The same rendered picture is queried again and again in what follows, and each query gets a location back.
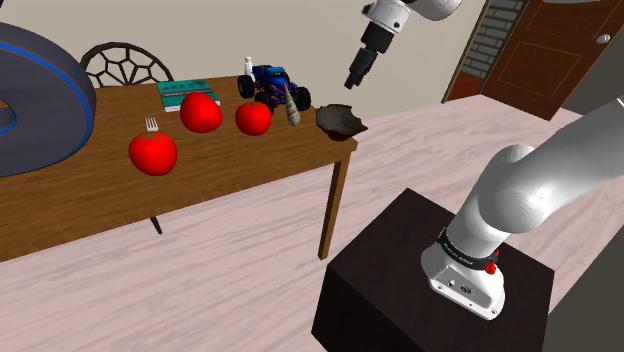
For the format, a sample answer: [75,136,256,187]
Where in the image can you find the large red tomato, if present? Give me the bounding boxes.
[128,130,179,177]

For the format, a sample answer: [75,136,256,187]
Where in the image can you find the green book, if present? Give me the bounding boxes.
[156,78,222,114]

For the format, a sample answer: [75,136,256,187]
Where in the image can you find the dark grey ring with blue stripe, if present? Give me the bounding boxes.
[0,21,98,179]

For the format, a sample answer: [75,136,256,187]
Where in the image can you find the red pepper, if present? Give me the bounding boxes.
[179,91,224,134]

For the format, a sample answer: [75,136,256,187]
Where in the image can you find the striped spiral seashell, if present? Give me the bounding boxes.
[284,85,301,128]

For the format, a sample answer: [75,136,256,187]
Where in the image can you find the dark robot stand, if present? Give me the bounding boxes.
[311,187,556,352]

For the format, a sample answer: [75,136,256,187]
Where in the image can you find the blue toy monster truck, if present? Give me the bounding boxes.
[237,64,312,116]

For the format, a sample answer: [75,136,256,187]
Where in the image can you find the brown wooden table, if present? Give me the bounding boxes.
[0,75,360,264]

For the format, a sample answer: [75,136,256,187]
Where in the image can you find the small red tomato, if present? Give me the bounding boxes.
[234,101,273,137]

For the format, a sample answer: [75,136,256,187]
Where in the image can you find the dark brown jagged bowl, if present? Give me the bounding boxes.
[315,103,369,143]

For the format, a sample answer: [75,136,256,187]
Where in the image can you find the brown wooden door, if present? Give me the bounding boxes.
[441,0,624,122]

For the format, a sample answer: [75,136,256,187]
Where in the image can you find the black web-back chair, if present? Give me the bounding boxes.
[79,41,175,236]

